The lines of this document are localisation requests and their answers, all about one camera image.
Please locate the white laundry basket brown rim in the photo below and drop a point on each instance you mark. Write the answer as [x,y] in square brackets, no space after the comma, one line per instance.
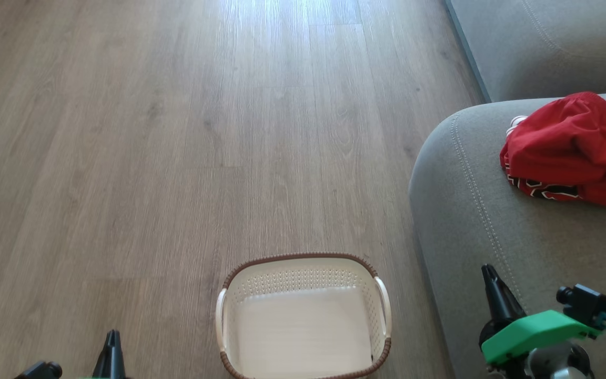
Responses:
[303,331]

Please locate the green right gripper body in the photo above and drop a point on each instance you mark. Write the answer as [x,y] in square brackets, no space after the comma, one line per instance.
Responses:
[534,331]

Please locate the grey fabric sofa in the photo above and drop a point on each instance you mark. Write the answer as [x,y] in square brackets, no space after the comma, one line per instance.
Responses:
[482,226]

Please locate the grey sofa section dark base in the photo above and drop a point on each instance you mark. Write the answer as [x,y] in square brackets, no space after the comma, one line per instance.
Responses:
[555,47]

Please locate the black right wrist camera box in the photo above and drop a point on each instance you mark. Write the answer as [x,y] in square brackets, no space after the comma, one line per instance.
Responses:
[587,305]

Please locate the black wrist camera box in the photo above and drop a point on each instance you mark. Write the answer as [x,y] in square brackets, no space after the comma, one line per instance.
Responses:
[40,370]
[587,305]

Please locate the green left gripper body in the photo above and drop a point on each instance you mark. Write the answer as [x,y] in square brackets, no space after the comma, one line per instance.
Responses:
[103,377]

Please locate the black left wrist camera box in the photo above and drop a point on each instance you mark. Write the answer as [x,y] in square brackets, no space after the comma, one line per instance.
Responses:
[40,370]

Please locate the red basketball jersey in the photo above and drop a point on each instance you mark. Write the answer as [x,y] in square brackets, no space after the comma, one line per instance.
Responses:
[571,142]

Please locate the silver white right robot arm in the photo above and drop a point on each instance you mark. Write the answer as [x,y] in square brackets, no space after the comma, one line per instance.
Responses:
[553,363]

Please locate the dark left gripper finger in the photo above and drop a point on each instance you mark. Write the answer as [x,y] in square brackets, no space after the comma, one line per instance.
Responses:
[111,355]

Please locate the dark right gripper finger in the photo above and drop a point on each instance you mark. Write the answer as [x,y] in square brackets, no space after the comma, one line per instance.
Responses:
[500,297]

